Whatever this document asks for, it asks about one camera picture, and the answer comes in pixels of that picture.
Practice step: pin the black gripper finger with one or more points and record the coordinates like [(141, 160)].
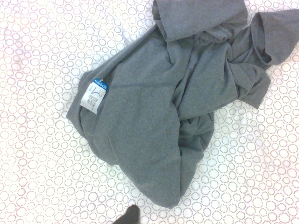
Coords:
[(130, 215)]

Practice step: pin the grey fleece garment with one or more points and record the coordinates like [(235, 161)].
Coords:
[(140, 116)]

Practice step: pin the white circle-patterned bedspread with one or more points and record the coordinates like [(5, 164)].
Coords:
[(35, 116)]

